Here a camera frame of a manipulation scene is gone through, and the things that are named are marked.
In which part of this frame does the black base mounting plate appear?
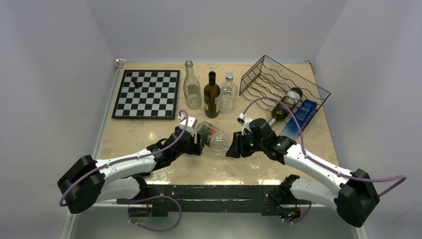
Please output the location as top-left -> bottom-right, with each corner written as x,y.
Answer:
117,185 -> 309,220

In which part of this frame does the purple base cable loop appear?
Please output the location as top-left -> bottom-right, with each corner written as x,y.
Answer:
127,195 -> 183,233

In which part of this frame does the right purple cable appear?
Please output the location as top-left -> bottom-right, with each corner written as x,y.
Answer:
243,97 -> 407,199

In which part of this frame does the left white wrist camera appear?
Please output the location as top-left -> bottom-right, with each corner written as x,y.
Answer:
179,116 -> 198,135

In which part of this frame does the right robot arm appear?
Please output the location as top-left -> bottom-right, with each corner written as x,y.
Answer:
226,115 -> 380,228

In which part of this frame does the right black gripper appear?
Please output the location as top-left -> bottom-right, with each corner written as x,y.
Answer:
226,130 -> 266,158

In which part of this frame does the black white chessboard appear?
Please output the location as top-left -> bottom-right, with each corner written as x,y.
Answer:
112,70 -> 180,120

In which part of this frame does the blue square glass bottle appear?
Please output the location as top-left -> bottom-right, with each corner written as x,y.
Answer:
280,100 -> 317,139

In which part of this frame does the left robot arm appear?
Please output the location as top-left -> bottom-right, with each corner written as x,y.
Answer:
57,127 -> 205,214

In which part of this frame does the tall clear glass bottle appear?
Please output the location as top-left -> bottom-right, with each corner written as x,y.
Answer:
183,60 -> 202,110

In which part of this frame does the black wire wine rack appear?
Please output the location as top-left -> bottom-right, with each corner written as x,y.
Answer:
239,55 -> 330,131

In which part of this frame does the small clear bottle silver cap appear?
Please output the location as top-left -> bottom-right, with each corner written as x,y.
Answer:
195,120 -> 231,153

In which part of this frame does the round clear bottle silver cap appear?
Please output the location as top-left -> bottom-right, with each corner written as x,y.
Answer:
219,72 -> 238,114

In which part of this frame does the dark green labelled wine bottle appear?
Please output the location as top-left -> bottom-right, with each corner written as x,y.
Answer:
269,87 -> 303,126

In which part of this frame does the black chess pawn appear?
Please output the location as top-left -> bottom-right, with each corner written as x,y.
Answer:
132,81 -> 142,89

